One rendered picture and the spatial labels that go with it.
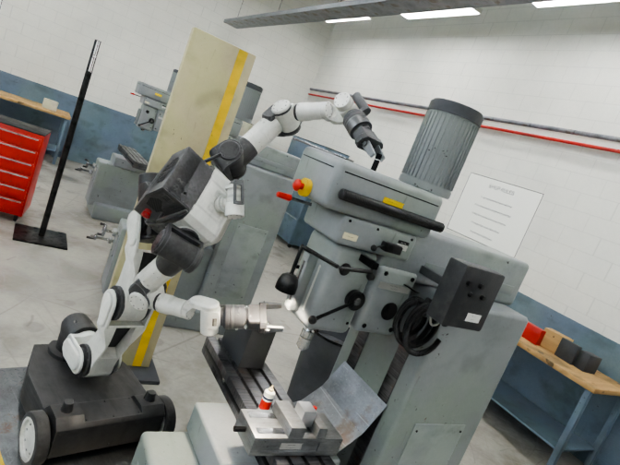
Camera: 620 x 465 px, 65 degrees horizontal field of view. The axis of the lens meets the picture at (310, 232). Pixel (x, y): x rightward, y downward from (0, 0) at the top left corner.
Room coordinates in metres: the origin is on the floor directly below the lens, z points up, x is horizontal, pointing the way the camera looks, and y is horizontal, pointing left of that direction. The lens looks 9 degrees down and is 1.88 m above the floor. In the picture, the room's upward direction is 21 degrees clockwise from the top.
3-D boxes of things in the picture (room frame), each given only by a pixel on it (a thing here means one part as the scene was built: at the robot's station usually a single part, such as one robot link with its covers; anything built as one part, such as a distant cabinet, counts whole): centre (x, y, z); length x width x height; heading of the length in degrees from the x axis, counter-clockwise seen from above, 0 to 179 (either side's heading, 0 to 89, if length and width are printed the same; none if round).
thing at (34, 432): (1.63, 0.69, 0.50); 0.20 x 0.05 x 0.20; 47
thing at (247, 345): (2.05, 0.09, 1.02); 0.22 x 0.12 x 0.20; 34
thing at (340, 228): (1.72, -0.16, 1.68); 0.34 x 0.24 x 0.10; 123
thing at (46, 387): (1.99, 0.69, 0.59); 0.64 x 0.52 x 0.33; 47
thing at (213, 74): (3.11, 0.92, 1.15); 0.52 x 0.40 x 2.30; 123
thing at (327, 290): (1.70, -0.13, 1.47); 0.21 x 0.19 x 0.32; 33
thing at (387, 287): (1.80, -0.29, 1.47); 0.24 x 0.19 x 0.26; 33
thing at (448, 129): (1.83, -0.34, 2.05); 0.20 x 0.20 x 0.32
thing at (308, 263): (1.64, -0.03, 1.45); 0.04 x 0.04 x 0.21; 33
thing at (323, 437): (1.55, -0.18, 0.97); 0.35 x 0.15 x 0.11; 121
